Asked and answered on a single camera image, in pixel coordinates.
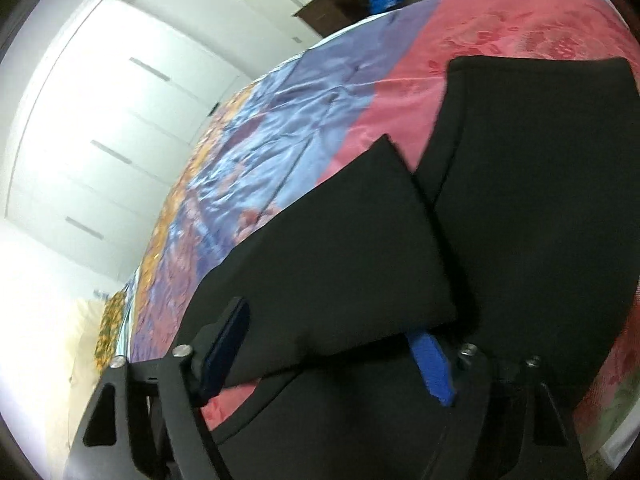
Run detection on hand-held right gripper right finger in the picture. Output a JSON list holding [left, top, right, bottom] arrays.
[[407, 330, 588, 480]]

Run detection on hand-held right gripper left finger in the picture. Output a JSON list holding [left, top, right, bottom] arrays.
[[62, 297, 251, 480]]

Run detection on black pants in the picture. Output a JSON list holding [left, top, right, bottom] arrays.
[[127, 55, 640, 480]]

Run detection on yellow floral blanket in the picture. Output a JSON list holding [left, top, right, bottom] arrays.
[[92, 290, 130, 376]]

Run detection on cream padded headboard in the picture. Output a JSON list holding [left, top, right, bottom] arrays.
[[62, 295, 108, 391]]

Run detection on colourful satin quilt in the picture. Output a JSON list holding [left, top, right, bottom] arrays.
[[95, 0, 640, 466]]

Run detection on white wardrobe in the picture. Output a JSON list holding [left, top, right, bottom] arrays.
[[5, 0, 251, 256]]

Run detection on dark wooden nightstand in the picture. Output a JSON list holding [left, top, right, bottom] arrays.
[[294, 0, 383, 38]]

